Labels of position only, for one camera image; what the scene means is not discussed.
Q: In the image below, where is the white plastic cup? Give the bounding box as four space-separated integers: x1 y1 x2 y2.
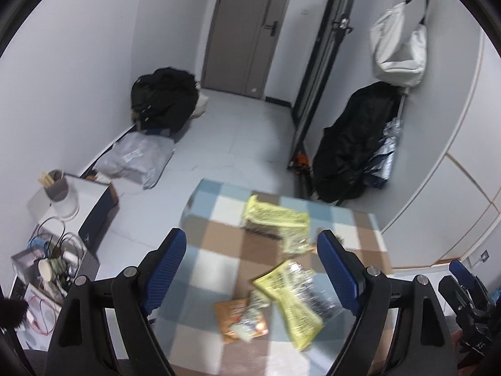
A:
51 186 81 220

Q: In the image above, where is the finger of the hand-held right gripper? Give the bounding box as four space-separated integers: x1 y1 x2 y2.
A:
437 275 476 314
449 259 494 306

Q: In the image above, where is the grey plastic bag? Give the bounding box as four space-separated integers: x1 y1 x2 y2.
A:
94 132 175 191

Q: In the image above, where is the black fuzzy object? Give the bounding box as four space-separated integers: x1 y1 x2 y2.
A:
0 297 30 330

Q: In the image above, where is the white green sachet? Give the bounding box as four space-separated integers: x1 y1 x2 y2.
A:
231 290 271 341

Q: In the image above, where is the yellow clear snack wrapper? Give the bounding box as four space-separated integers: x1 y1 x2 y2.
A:
252 260 343 351

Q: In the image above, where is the beige cloth bag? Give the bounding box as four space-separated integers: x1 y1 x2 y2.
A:
190 82 210 118

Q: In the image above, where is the black framed door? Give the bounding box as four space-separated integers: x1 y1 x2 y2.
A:
290 0 355 173

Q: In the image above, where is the red cable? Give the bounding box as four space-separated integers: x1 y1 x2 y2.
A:
29 290 59 335

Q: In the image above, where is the yellow printed snack wrapper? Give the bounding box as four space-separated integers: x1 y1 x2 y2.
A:
240 195 312 255

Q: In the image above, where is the grey brown door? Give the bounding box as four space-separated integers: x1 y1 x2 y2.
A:
201 0 296 98

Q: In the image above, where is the white wardrobe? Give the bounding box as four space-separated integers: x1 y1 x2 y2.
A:
381 27 501 267

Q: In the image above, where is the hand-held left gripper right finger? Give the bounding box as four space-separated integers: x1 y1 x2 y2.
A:
316 229 458 376

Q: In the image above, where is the silver folding umbrella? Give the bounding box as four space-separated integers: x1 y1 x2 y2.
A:
364 94 405 186

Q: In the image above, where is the brown foil sachet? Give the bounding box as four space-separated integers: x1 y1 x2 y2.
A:
214 299 270 344

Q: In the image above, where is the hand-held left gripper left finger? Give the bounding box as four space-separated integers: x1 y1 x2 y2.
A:
47 227 188 376

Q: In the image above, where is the white shoulder bag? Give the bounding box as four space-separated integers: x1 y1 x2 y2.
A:
370 0 431 87

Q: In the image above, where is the grey holder cup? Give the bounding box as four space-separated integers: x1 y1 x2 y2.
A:
44 169 70 201

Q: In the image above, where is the orange black tool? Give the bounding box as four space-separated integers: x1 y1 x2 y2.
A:
290 153 310 173

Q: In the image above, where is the grey clutter box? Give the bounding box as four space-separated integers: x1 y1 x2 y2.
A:
11 237 99 294

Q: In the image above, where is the checked tablecloth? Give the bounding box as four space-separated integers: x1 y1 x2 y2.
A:
151 178 394 376

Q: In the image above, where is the navy white cardboard box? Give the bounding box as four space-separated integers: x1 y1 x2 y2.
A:
27 172 120 257

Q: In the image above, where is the black clothes pile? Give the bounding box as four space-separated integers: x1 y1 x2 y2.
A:
131 67 198 134

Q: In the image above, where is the black hanging jacket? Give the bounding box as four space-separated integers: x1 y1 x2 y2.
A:
313 81 404 204

